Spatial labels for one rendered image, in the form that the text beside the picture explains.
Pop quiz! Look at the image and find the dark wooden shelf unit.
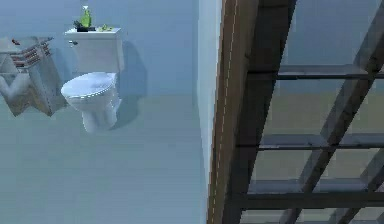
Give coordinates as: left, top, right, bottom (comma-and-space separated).
206, 0, 384, 224

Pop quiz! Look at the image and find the white toilet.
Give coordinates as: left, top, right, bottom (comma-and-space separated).
60, 27, 125, 134

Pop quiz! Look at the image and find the small black tray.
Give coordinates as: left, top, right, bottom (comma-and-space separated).
73, 20, 97, 33

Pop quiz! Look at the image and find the green spray bottle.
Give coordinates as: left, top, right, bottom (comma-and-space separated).
79, 5, 93, 29

